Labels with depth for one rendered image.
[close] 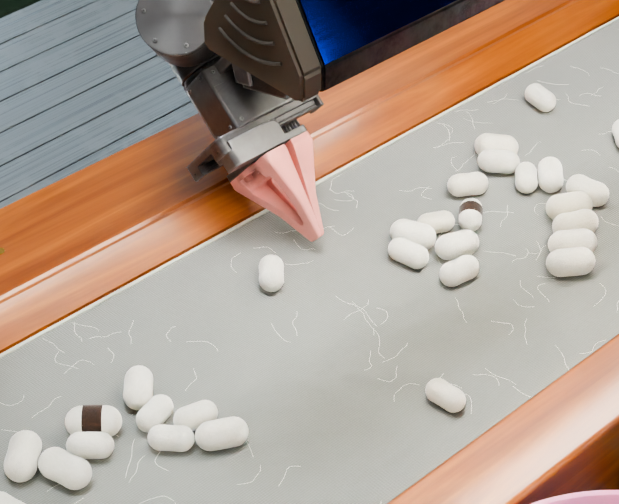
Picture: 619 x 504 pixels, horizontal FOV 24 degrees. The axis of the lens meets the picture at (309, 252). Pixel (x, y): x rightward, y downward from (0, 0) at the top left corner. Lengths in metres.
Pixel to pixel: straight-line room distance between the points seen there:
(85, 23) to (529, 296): 0.67
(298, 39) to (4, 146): 0.70
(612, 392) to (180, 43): 0.39
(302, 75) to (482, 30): 0.65
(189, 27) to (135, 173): 0.18
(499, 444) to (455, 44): 0.50
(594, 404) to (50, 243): 0.42
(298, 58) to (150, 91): 0.73
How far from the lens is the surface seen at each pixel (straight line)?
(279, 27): 0.74
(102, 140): 1.40
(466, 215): 1.15
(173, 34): 1.05
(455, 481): 0.93
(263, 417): 1.00
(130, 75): 1.49
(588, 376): 1.01
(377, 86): 1.28
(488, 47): 1.35
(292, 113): 1.12
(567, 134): 1.29
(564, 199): 1.17
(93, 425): 0.98
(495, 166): 1.22
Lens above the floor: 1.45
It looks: 39 degrees down
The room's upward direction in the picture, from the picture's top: straight up
